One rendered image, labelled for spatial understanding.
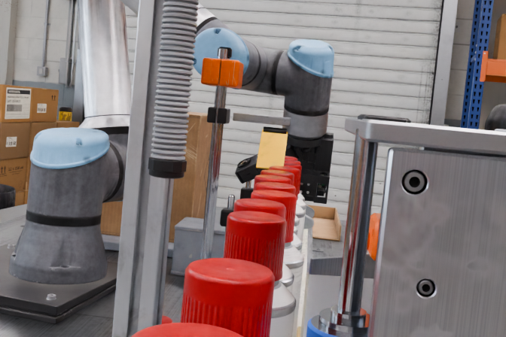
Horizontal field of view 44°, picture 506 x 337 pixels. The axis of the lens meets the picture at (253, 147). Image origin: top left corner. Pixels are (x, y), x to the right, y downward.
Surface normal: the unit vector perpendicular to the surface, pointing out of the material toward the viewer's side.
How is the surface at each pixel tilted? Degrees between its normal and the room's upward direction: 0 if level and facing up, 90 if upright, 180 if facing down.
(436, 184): 90
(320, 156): 110
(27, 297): 2
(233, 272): 3
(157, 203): 90
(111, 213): 90
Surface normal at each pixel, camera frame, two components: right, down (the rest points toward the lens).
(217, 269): 0.14, -0.99
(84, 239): 0.75, -0.19
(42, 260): 0.00, -0.26
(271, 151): 0.00, -0.62
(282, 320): 0.69, 0.11
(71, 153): 0.26, 0.03
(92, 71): -0.33, 0.00
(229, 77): -0.09, 0.05
